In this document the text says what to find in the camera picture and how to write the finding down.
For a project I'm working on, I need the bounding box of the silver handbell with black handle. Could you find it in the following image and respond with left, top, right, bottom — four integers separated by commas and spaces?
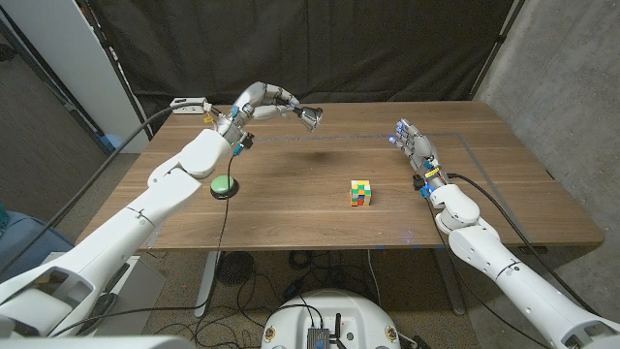
292, 106, 325, 133

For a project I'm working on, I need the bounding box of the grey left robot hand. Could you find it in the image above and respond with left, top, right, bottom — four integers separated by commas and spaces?
231, 80, 301, 125

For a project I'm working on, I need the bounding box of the white table leg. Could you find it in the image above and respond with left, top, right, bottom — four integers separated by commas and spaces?
194, 250, 223, 319

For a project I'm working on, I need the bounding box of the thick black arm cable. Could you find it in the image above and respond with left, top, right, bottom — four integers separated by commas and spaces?
0, 100, 214, 275
448, 173, 602, 316

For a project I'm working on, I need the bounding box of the white floor platform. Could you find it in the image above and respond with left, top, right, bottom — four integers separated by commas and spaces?
41, 251, 169, 338

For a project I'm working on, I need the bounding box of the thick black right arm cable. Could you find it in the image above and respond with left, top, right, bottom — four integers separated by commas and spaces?
448, 173, 602, 316

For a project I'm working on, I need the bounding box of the black backdrop cloth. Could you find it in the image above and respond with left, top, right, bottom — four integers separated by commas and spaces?
77, 0, 527, 135

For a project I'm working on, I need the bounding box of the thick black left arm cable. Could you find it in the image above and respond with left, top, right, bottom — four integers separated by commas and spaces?
0, 100, 214, 275

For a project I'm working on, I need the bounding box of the white board panel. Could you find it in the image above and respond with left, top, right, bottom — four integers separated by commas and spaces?
0, 0, 151, 154

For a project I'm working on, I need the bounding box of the grey table leg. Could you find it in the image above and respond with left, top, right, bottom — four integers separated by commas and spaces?
432, 246, 467, 316

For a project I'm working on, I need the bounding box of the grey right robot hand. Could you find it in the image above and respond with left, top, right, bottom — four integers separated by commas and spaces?
388, 118, 441, 176

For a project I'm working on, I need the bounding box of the black backdrop stand pole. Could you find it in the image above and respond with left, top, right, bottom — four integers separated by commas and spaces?
77, 0, 154, 140
468, 0, 527, 101

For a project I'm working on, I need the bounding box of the multicoloured puzzle cube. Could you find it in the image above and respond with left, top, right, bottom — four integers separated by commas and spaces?
349, 179, 373, 207

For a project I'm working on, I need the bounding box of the green push button black base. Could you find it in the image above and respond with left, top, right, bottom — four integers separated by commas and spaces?
209, 174, 240, 201

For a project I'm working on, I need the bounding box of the thin black left wrist cable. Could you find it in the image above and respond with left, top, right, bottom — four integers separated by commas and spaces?
50, 147, 238, 336

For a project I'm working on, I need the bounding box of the white power strip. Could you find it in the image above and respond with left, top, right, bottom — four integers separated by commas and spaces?
169, 96, 210, 115

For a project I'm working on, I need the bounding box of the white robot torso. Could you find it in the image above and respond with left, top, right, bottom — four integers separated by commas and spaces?
261, 289, 402, 349

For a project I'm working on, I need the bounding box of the round black fan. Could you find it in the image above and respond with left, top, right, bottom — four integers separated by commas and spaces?
216, 250, 256, 287

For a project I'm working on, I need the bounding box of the black power adapter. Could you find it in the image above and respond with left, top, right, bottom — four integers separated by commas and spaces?
283, 279, 305, 300

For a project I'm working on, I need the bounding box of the grey electronics box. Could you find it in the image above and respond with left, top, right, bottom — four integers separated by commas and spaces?
306, 327, 331, 349

